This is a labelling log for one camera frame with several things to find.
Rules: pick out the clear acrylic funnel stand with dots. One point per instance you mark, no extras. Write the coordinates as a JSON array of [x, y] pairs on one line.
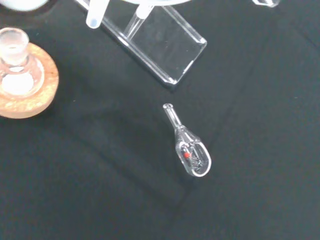
[[163, 42]]

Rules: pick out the black cloth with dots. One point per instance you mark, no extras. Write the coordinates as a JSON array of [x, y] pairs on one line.
[[100, 175]]

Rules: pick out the clear glass weighing funnel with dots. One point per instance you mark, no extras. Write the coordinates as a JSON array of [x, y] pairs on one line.
[[192, 156]]

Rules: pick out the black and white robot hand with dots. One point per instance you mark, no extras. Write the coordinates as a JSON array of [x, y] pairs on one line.
[[156, 1]]

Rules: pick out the round-bottom glass flask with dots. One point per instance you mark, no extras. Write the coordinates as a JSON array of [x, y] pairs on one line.
[[15, 60]]

